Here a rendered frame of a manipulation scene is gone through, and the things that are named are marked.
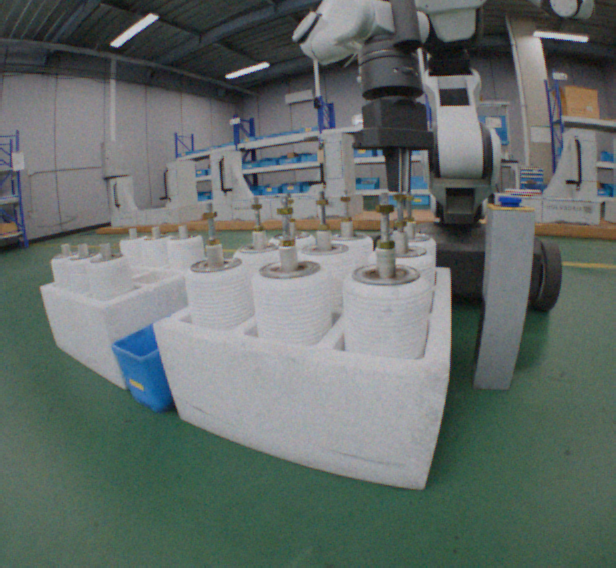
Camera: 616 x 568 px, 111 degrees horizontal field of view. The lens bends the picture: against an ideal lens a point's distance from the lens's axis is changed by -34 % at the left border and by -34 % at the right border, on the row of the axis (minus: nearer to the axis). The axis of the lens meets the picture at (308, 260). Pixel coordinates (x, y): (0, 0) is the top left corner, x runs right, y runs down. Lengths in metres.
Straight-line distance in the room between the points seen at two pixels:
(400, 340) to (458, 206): 0.76
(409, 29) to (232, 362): 0.47
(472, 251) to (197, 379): 0.70
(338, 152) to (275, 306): 2.33
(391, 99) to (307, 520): 0.52
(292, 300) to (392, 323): 0.11
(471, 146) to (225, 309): 0.61
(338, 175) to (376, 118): 2.21
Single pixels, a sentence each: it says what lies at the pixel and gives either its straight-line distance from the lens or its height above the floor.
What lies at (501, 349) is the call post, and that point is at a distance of 0.57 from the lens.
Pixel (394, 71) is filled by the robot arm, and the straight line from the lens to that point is 0.44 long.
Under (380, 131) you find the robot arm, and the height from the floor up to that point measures 0.42.
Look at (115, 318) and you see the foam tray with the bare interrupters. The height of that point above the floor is 0.15.
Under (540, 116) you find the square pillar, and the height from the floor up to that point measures 1.72.
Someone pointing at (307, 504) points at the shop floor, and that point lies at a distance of 0.42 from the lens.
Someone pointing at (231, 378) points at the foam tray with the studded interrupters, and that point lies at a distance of 0.41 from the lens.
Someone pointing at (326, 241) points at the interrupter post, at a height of 0.27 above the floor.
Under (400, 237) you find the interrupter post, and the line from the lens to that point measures 0.45.
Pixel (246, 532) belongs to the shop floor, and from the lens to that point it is 0.40.
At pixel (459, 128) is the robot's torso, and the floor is 0.48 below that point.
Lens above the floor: 0.35
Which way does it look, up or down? 13 degrees down
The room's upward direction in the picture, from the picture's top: 4 degrees counter-clockwise
